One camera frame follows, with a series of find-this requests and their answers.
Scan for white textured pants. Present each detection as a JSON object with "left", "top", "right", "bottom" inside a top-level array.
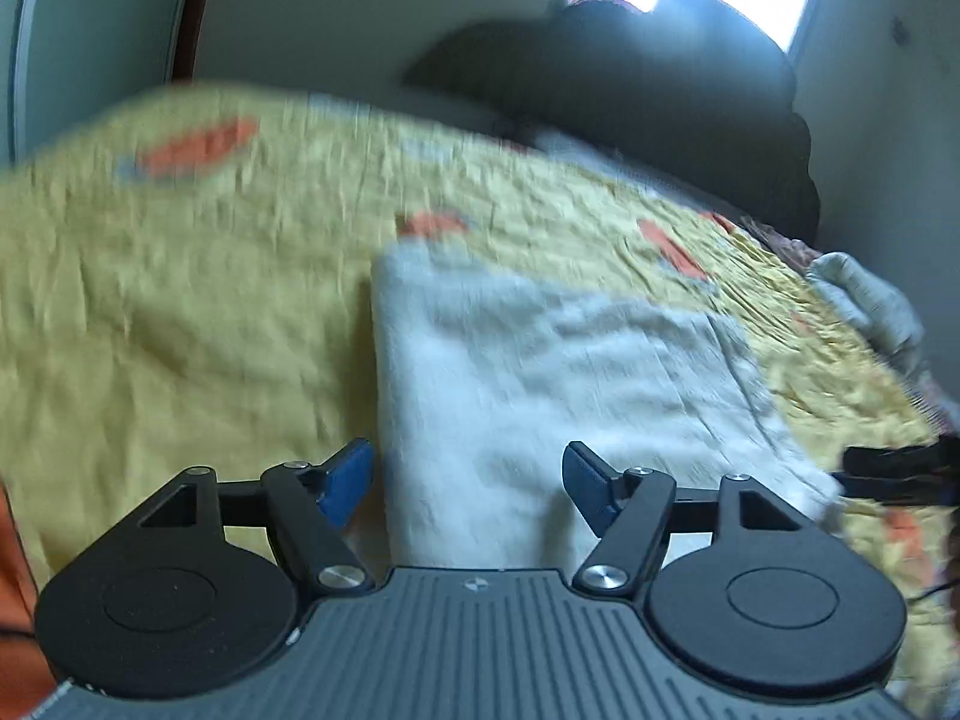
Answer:
[{"left": 371, "top": 241, "right": 839, "bottom": 571}]

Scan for grey white cloth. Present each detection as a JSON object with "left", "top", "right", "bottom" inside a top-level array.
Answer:
[{"left": 805, "top": 252, "right": 926, "bottom": 377}]

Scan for yellow floral quilt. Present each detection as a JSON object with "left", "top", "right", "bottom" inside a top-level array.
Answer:
[{"left": 2, "top": 86, "right": 958, "bottom": 718}]

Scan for dark green headboard cushion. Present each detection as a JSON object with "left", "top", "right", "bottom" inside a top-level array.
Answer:
[{"left": 402, "top": 0, "right": 820, "bottom": 242}]

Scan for frosted sliding wardrobe door left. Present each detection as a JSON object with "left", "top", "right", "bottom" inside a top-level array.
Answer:
[{"left": 2, "top": 0, "right": 185, "bottom": 167}]

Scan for black cable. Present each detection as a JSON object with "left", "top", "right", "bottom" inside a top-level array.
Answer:
[{"left": 903, "top": 560, "right": 960, "bottom": 605}]

